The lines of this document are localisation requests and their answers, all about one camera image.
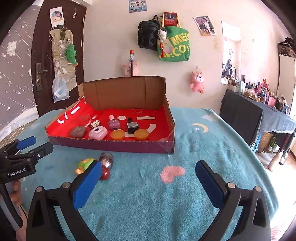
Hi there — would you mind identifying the clear glass cup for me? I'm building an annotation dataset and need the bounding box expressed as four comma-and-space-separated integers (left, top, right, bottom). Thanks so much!
79, 114, 90, 126

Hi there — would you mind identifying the pink round mirror case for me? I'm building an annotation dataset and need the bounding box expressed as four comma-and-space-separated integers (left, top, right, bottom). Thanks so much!
88, 126, 108, 140

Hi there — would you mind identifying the gold studded cylinder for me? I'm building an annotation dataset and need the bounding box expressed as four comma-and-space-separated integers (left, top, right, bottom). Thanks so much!
89, 120, 101, 130

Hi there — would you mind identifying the pink nail polish bottle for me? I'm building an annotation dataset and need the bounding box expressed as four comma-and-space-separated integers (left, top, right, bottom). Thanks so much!
108, 115, 120, 130

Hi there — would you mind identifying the orange round soap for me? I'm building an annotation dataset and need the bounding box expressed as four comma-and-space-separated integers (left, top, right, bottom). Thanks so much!
134, 129, 149, 141
110, 130, 125, 141

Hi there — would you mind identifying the black nail polish bottle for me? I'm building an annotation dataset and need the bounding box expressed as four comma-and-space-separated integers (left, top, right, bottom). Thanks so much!
126, 117, 139, 135

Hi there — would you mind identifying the person's left hand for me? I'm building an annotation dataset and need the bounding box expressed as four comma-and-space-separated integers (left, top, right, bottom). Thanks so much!
10, 180, 23, 207

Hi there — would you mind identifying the yellow green duck toy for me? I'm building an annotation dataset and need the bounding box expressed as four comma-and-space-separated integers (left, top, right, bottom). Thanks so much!
75, 158, 95, 175

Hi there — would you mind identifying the white plastic bag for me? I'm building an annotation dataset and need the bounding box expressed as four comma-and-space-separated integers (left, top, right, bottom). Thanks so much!
52, 70, 70, 103

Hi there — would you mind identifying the silver glitter ball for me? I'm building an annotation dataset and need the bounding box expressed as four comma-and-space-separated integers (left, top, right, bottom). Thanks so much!
98, 152, 114, 170

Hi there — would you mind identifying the dark red ball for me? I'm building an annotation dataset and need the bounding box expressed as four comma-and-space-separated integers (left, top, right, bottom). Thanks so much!
100, 167, 110, 180

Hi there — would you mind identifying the green plush toy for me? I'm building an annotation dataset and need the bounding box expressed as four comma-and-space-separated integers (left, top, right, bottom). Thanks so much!
65, 44, 78, 67

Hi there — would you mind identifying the black side table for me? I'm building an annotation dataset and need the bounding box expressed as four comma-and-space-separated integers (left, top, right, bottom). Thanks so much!
220, 90, 295, 146

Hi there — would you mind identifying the cardboard tray box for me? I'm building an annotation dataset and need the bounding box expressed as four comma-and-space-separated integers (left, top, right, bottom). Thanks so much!
45, 76, 175, 154

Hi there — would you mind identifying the teal fleece blanket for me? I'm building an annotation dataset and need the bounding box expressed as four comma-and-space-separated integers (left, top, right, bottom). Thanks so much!
14, 106, 280, 241

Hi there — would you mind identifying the dark brown door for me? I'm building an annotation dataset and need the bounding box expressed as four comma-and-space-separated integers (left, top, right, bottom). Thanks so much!
31, 1, 86, 116

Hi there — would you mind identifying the beige hanging organizer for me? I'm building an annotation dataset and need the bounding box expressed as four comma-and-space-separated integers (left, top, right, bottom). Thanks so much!
49, 29, 77, 91

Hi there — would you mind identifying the pink pig plush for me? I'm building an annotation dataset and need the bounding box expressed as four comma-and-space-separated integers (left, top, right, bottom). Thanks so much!
121, 61, 139, 77

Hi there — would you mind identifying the red Miniso bag liner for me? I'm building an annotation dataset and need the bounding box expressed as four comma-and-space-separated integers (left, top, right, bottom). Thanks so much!
46, 98, 175, 141

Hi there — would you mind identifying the photo on door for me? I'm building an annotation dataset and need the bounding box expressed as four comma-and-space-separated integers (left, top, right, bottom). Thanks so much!
49, 6, 65, 28

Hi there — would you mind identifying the orange capped metal tube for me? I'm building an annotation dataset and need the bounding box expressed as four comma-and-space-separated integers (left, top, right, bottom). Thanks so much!
129, 50, 134, 77

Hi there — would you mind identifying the white wardrobe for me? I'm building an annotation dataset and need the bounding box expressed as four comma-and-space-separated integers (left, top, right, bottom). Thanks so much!
276, 37, 296, 100

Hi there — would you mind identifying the pink fox plush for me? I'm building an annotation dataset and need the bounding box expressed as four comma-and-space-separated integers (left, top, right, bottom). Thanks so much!
190, 71, 204, 94

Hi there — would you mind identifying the black backpack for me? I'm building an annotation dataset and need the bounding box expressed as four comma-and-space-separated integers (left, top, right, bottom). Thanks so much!
137, 15, 160, 51

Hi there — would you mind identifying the green tote bag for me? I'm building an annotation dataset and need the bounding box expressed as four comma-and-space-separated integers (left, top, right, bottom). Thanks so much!
157, 27, 190, 62

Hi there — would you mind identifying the red framed picture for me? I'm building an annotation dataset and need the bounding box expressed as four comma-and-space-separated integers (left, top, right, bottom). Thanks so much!
161, 12, 180, 28

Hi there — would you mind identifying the door handle plate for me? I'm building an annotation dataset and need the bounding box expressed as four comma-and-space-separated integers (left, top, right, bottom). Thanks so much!
35, 63, 48, 92

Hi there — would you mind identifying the white plush keychain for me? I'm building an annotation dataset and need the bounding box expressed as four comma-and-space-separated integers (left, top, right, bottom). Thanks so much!
158, 28, 167, 43

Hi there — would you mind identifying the blue wall poster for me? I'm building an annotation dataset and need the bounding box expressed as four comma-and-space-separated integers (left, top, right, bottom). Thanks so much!
128, 0, 147, 13

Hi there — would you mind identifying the wall photo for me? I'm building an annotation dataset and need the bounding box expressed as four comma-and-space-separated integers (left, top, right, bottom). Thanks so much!
193, 16, 217, 36

